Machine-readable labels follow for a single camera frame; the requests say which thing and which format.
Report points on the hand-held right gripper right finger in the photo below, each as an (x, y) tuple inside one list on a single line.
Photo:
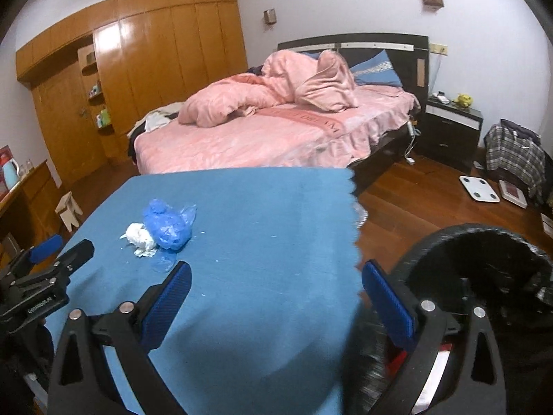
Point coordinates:
[(386, 302)]

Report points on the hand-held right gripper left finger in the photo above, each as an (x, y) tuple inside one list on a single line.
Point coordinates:
[(166, 307)]

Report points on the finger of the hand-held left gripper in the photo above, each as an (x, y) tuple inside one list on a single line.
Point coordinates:
[(75, 253), (45, 248)]

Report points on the white tissue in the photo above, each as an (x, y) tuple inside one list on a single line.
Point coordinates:
[(138, 235)]

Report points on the blue plastic bag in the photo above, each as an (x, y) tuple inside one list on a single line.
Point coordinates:
[(168, 224)]

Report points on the black trash bin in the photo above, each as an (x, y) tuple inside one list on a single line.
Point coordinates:
[(510, 333)]

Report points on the small blue plastic scrap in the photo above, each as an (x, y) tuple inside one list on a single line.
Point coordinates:
[(164, 263)]

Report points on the white wooden stool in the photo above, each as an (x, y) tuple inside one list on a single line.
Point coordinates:
[(69, 209)]

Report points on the wooden sideboard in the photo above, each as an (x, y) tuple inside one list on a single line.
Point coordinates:
[(34, 199)]

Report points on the light blue kettle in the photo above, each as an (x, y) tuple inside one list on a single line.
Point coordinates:
[(9, 175)]

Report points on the blue tablecloth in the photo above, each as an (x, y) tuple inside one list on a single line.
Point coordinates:
[(259, 233)]

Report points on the dark clothing pile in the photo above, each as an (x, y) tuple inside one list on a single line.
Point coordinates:
[(135, 142)]

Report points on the white bathroom scale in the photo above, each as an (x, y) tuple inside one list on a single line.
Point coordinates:
[(479, 189)]

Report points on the white garment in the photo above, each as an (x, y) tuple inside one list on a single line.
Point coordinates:
[(155, 122)]

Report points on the white flat box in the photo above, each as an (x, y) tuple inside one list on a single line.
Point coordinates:
[(513, 193)]

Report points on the black nightstand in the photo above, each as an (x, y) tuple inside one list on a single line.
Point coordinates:
[(449, 138)]

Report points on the bed with pink sheet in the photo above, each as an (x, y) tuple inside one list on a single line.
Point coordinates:
[(259, 142)]

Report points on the pink duvet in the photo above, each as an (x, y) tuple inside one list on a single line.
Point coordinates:
[(224, 103)]

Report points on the wooden wardrobe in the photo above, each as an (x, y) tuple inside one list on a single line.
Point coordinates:
[(164, 60)]

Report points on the white phone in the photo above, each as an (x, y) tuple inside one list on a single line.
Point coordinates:
[(440, 97)]

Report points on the yellow plush toy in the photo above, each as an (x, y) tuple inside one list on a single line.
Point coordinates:
[(464, 100)]

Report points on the blue pillow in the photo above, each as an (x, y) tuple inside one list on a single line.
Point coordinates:
[(380, 71)]

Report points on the black bed frame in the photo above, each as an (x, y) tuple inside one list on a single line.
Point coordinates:
[(414, 73)]

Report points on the wall socket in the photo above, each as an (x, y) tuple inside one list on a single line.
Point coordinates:
[(438, 48)]

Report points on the small wall lamp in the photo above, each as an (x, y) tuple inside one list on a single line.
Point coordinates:
[(270, 16)]

